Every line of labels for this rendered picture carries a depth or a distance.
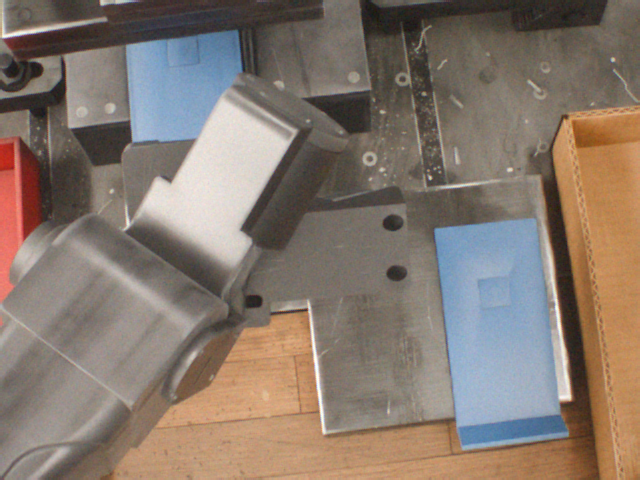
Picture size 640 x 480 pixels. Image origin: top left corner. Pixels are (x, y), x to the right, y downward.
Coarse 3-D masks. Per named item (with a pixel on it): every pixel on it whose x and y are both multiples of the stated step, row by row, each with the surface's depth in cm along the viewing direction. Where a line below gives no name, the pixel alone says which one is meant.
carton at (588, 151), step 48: (576, 144) 92; (624, 144) 92; (576, 192) 85; (624, 192) 92; (576, 240) 87; (624, 240) 91; (576, 288) 89; (624, 288) 90; (624, 336) 89; (624, 384) 88; (624, 432) 87
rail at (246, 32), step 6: (246, 30) 87; (246, 36) 86; (246, 42) 86; (252, 42) 87; (246, 48) 86; (246, 54) 86; (252, 54) 86; (246, 60) 86; (252, 60) 86; (246, 66) 86; (252, 66) 86; (246, 72) 86; (252, 72) 86
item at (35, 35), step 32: (32, 0) 71; (64, 0) 71; (96, 0) 71; (128, 0) 67; (160, 0) 67; (192, 0) 67; (224, 0) 68; (256, 0) 69; (288, 0) 71; (320, 0) 72; (32, 32) 71; (64, 32) 71; (96, 32) 72; (128, 32) 73; (160, 32) 73; (192, 32) 74
